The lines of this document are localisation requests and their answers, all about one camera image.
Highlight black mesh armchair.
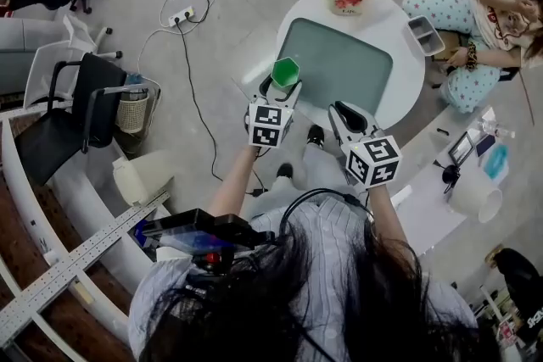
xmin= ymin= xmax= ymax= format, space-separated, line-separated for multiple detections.
xmin=14 ymin=53 xmax=128 ymax=187

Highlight curved white counter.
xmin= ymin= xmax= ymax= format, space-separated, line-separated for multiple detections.
xmin=0 ymin=114 xmax=179 ymax=362

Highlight black power cable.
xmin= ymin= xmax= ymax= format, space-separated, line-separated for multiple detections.
xmin=177 ymin=23 xmax=268 ymax=197

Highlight person's left forearm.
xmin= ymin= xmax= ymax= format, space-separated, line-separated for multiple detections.
xmin=207 ymin=146 xmax=258 ymax=217

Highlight black headset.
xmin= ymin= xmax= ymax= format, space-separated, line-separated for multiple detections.
xmin=433 ymin=159 xmax=462 ymax=195

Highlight white lamp shade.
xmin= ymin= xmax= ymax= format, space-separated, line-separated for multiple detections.
xmin=448 ymin=171 xmax=504 ymax=225

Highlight person's striped shirt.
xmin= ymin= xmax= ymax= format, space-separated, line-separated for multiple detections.
xmin=128 ymin=197 xmax=480 ymax=362

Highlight cream lidded bin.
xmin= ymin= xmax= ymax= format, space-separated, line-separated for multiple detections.
xmin=112 ymin=150 xmax=175 ymax=208

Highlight brown tablet case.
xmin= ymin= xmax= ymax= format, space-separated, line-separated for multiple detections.
xmin=432 ymin=31 xmax=467 ymax=61

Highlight round white side table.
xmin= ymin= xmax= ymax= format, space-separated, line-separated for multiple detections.
xmin=275 ymin=0 xmax=426 ymax=131

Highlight grey sofa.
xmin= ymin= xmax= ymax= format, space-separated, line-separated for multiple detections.
xmin=0 ymin=19 xmax=71 ymax=97

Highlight white mesh chair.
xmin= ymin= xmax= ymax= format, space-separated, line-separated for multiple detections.
xmin=23 ymin=14 xmax=124 ymax=109

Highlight black tablet screen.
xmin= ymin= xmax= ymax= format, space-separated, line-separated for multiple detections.
xmin=134 ymin=208 xmax=277 ymax=268

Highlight perforated metal rail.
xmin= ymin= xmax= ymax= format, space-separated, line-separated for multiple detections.
xmin=0 ymin=189 xmax=170 ymax=347

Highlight black picture frame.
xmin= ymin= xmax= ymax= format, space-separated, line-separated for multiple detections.
xmin=448 ymin=131 xmax=475 ymax=166

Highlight woven waste basket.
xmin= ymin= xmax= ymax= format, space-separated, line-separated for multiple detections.
xmin=115 ymin=91 xmax=150 ymax=135

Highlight long white table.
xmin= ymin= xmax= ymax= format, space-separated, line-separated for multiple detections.
xmin=389 ymin=105 xmax=517 ymax=258

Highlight green cup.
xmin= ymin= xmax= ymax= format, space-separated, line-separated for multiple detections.
xmin=270 ymin=57 xmax=301 ymax=90

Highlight white divided organiser box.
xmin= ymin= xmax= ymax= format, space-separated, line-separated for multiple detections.
xmin=406 ymin=15 xmax=445 ymax=56

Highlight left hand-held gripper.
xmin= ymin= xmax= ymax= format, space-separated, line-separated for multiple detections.
xmin=244 ymin=74 xmax=305 ymax=150

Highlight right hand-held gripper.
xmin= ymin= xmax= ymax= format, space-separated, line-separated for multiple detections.
xmin=327 ymin=100 xmax=403 ymax=188

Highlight white floor cable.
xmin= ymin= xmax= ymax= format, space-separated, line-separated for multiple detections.
xmin=136 ymin=0 xmax=218 ymax=98

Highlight blue packet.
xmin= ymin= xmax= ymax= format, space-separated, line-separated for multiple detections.
xmin=484 ymin=143 xmax=509 ymax=180

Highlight person's right forearm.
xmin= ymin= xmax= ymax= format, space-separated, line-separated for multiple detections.
xmin=365 ymin=181 xmax=411 ymax=245

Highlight grey-green rectangular tray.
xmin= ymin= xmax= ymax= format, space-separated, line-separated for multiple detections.
xmin=275 ymin=17 xmax=394 ymax=118

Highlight white power strip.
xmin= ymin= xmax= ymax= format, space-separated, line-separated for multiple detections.
xmin=168 ymin=6 xmax=195 ymax=27

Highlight black visitor chair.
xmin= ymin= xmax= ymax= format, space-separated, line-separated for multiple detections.
xmin=451 ymin=0 xmax=523 ymax=88

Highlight person's grey trousers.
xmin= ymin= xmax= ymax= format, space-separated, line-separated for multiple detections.
xmin=248 ymin=142 xmax=340 ymax=221

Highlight clear plastic bottle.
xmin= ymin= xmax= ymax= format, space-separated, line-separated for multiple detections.
xmin=477 ymin=118 xmax=517 ymax=140

